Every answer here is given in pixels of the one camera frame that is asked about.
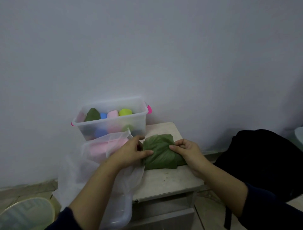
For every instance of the person's right hand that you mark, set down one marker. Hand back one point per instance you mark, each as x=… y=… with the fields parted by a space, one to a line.
x=191 y=155

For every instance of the person's left hand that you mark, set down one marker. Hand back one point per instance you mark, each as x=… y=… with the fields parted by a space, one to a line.
x=124 y=154

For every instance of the person's right thumb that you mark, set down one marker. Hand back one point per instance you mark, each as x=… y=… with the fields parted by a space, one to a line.
x=175 y=147

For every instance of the person's left thumb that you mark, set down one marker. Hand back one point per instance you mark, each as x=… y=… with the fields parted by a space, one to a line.
x=143 y=153

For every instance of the green cloth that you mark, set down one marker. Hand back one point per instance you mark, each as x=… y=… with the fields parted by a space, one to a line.
x=163 y=154
x=127 y=128
x=92 y=115

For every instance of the person's right forearm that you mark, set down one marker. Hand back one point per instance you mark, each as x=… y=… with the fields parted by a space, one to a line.
x=222 y=189

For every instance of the person's left forearm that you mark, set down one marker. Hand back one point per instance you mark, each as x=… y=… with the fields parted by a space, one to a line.
x=97 y=192

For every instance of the green rolled cloth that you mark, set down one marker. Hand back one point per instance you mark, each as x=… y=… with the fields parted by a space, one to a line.
x=127 y=128
x=92 y=115

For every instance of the pink rolled cloth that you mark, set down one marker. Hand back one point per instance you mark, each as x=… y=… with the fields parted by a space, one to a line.
x=113 y=114
x=114 y=129

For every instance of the clear plastic storage box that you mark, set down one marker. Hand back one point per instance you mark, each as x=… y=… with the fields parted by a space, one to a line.
x=113 y=123

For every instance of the yellow rolled cloth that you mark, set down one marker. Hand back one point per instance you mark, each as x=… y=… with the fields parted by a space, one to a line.
x=125 y=112

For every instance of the blue rolled cloth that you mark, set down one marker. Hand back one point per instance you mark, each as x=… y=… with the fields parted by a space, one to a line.
x=101 y=133
x=103 y=115

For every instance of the small white cabinet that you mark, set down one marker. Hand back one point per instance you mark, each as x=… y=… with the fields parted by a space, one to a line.
x=165 y=216

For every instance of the white mesh bag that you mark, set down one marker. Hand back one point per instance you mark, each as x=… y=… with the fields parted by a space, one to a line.
x=75 y=175

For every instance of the black bag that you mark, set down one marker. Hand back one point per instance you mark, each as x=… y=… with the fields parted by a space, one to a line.
x=262 y=161

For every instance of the white round object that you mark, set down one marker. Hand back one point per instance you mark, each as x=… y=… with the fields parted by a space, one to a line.
x=299 y=135

